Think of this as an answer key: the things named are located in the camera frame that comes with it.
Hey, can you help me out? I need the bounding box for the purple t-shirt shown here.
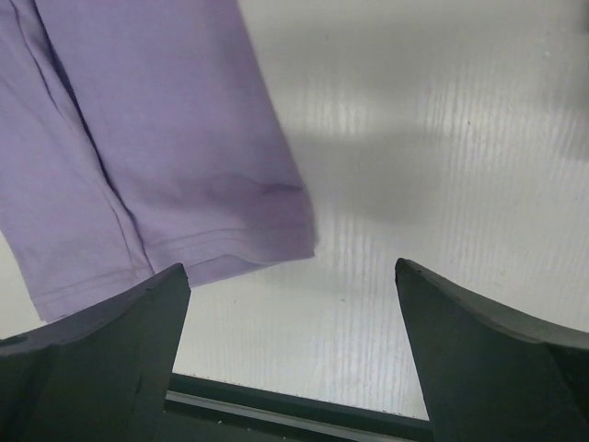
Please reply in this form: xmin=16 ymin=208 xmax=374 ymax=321
xmin=1 ymin=1 xmax=316 ymax=322

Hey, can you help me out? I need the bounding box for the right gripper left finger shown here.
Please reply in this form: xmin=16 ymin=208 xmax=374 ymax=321
xmin=1 ymin=264 xmax=191 ymax=441

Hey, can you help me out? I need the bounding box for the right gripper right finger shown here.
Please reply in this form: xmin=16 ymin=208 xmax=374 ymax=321
xmin=395 ymin=259 xmax=588 ymax=441

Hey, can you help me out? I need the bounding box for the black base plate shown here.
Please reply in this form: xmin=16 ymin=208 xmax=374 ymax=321
xmin=168 ymin=374 xmax=434 ymax=441

